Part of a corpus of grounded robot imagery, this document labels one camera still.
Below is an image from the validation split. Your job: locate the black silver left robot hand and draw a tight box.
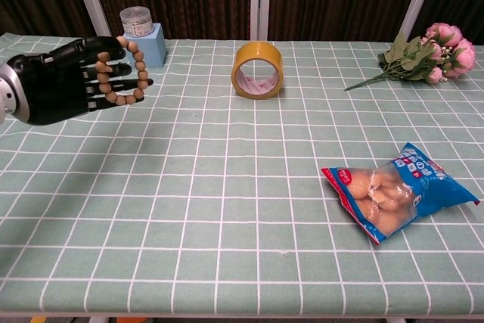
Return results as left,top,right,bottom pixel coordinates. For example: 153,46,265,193
0,35,154,126

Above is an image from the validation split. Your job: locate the wooden bead bracelet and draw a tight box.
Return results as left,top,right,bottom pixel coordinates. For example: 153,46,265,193
94,35,149,107

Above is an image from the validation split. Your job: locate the green checkered tablecloth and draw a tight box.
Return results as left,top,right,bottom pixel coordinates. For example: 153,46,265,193
0,32,484,318

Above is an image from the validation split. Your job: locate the clear plastic jar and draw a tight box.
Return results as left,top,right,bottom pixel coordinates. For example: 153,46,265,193
119,5,153,38

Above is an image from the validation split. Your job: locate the light blue block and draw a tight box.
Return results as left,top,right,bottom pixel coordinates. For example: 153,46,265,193
121,23,168,69

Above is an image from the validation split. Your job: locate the yellow packing tape roll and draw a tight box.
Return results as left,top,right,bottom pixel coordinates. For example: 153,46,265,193
231,41,284,100

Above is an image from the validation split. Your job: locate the blue snack bag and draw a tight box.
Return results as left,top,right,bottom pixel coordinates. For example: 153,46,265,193
321,142,480,246

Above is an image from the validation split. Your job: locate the pink artificial flower bouquet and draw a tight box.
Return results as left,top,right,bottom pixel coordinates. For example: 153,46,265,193
343,22,476,92

